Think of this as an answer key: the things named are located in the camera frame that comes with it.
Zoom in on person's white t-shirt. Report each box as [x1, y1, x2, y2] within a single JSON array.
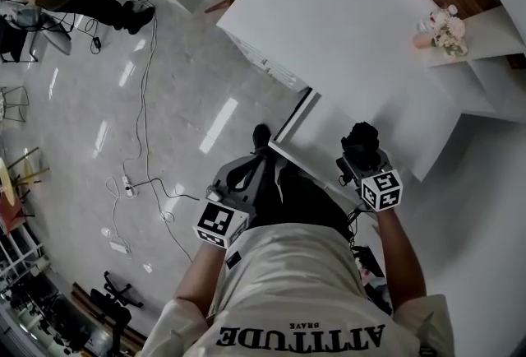
[[138, 222, 458, 357]]

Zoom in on wire frame stool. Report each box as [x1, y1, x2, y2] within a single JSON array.
[[0, 85, 30, 125]]

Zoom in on yellow round table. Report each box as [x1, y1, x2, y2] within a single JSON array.
[[0, 146, 51, 239]]

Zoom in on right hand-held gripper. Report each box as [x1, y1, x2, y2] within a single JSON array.
[[335, 147, 404, 213]]

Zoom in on person's black trousers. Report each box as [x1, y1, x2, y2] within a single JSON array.
[[249, 160, 355, 242]]

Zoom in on pink cup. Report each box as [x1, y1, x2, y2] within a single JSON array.
[[412, 33, 433, 51]]

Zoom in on person's right forearm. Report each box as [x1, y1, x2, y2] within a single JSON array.
[[371, 206, 428, 316]]

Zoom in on black office chair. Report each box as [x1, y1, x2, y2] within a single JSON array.
[[89, 270, 145, 355]]

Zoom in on person's black shoe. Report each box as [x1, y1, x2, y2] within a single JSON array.
[[251, 123, 274, 154]]

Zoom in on long white floor cable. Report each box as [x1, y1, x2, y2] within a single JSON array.
[[121, 0, 195, 265]]

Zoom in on black floor cable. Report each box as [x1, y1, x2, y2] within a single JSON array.
[[130, 177, 201, 202]]

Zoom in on white power strip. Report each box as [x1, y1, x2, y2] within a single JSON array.
[[121, 175, 139, 199]]

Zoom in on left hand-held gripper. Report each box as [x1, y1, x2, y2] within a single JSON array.
[[192, 152, 281, 250]]

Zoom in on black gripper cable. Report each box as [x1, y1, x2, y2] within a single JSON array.
[[338, 173, 373, 249]]

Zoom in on white power adapter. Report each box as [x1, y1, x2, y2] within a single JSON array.
[[108, 238, 133, 257]]

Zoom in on white wall shelf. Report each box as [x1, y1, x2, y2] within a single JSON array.
[[426, 4, 526, 123]]

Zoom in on person's left forearm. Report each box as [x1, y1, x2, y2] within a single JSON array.
[[173, 242, 226, 318]]

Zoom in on grey chair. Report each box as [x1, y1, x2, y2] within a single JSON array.
[[0, 3, 73, 63]]

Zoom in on pale flower bouquet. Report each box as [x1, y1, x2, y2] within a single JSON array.
[[427, 4, 469, 58]]

